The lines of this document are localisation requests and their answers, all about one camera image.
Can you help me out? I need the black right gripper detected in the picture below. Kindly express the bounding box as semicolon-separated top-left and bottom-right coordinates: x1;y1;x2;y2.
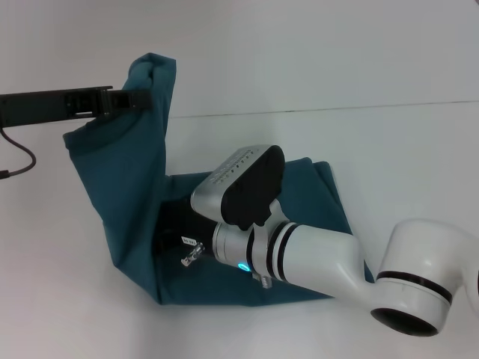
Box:
159;198;220;260

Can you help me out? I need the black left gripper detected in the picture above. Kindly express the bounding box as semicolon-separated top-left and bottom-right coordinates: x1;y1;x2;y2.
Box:
0;86;153;127

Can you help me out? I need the teal t-shirt with FREE print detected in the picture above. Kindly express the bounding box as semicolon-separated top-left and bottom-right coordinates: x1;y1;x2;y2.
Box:
61;52;377;307

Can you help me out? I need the silver knurled connector plug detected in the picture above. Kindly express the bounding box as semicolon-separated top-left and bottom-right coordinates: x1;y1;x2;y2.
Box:
252;272;273;290

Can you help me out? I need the silver connector with black cable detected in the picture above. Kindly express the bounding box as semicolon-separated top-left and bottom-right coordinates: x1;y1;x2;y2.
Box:
180;242;207;268
0;129;37;181

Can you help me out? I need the silver black wrist camera box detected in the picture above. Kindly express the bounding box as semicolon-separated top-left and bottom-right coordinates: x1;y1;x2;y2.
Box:
189;144;287;232

